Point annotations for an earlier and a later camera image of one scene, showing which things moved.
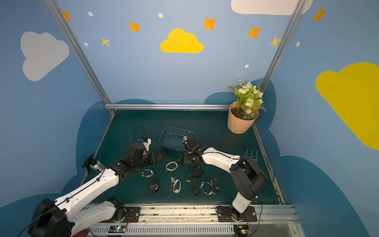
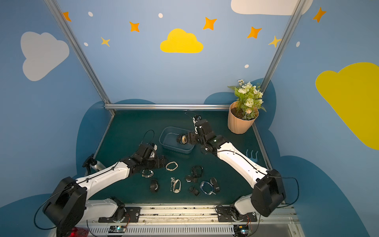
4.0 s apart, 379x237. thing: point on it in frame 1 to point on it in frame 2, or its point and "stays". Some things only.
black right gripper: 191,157 to 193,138
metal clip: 148,176 stays
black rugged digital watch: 154,186 stays
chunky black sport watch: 197,172 stays
